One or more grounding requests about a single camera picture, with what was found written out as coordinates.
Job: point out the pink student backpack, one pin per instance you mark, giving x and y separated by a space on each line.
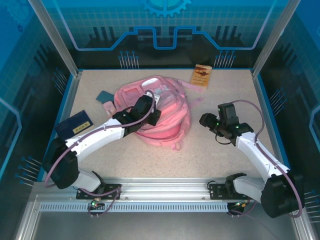
170 110

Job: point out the small pink box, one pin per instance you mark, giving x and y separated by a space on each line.
110 108

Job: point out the dark teal notebook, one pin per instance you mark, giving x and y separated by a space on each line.
105 97

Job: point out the orange brown paperback book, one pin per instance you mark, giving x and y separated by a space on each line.
200 77

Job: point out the navy book with yellow label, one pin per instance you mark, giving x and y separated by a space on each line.
73 123

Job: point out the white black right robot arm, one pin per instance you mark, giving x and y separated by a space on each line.
255 152

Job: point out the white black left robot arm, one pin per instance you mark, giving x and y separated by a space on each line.
95 138

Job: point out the small green-lit controller board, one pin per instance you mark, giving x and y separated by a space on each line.
240 204
95 203

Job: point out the aluminium side rail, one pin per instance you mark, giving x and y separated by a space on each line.
257 82
63 100

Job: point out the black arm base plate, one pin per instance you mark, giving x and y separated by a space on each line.
107 186
216 192

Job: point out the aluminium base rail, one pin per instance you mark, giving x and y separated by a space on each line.
162 186

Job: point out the aluminium frame post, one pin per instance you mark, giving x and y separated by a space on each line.
62 42
270 42

